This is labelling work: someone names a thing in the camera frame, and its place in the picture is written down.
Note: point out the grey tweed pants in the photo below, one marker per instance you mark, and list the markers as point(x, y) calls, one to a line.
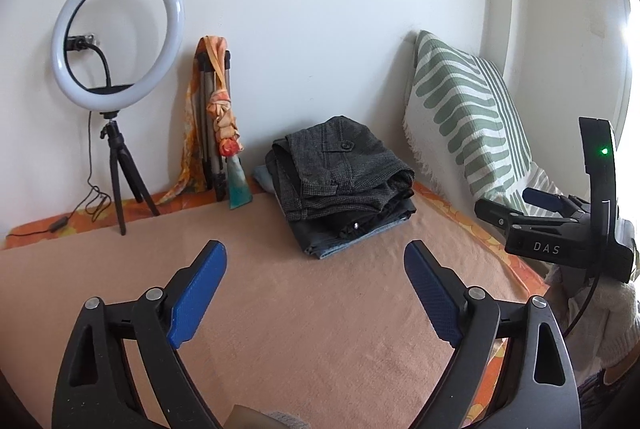
point(340, 164)

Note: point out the folded dark grey pants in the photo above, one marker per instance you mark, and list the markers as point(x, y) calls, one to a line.
point(310, 234)

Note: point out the folded tripod with orange scarf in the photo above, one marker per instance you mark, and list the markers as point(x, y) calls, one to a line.
point(222, 109)

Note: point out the folded black pants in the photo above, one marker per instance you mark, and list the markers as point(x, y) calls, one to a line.
point(360, 221)

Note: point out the small black tripod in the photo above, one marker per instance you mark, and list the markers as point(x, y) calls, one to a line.
point(117, 169)

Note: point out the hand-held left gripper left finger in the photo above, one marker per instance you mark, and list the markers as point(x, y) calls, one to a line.
point(197, 294)

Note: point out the green striped white pillow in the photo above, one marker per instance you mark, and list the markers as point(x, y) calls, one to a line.
point(465, 109)

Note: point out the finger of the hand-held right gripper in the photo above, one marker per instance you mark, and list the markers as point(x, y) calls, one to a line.
point(542, 198)
point(500, 214)

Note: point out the peach blanket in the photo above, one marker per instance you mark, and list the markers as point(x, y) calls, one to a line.
point(300, 334)

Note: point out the folded blue jeans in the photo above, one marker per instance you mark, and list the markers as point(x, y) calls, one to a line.
point(262, 176)

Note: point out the folded grey tripod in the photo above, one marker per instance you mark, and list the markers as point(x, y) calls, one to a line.
point(212, 169)

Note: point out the black gooseneck phone holder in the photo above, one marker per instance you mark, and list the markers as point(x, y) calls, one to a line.
point(103, 55)

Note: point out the person's right forearm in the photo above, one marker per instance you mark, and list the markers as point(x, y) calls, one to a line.
point(615, 319)

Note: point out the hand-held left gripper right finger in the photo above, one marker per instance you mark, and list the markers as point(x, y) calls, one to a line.
point(432, 294)

